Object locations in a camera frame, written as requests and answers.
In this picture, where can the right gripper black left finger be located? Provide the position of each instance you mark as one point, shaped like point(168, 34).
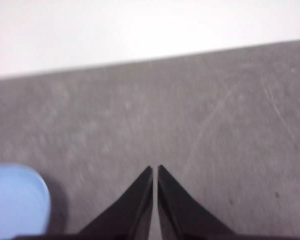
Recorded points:
point(130, 215)

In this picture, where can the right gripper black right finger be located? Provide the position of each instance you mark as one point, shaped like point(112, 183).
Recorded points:
point(180, 215)

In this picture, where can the blue plate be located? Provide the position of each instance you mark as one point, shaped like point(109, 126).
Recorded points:
point(15, 200)

